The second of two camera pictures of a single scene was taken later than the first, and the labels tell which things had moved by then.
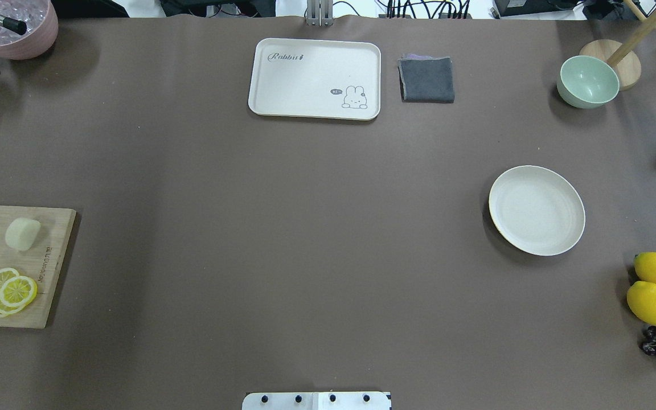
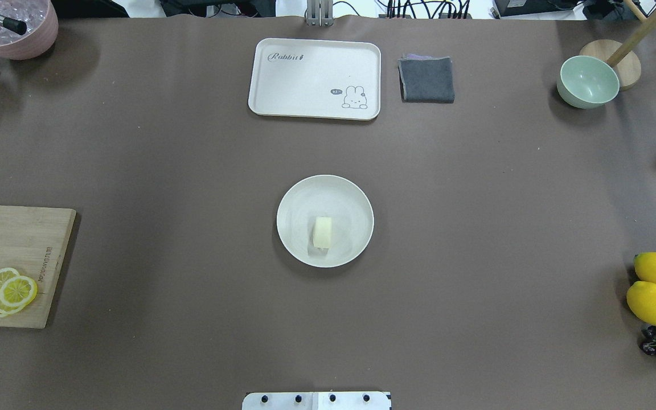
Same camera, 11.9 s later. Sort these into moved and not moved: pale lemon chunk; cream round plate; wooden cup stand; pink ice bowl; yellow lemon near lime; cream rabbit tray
Moved: pale lemon chunk; cream round plate
Not moved: wooden cup stand; yellow lemon near lime; cream rabbit tray; pink ice bowl
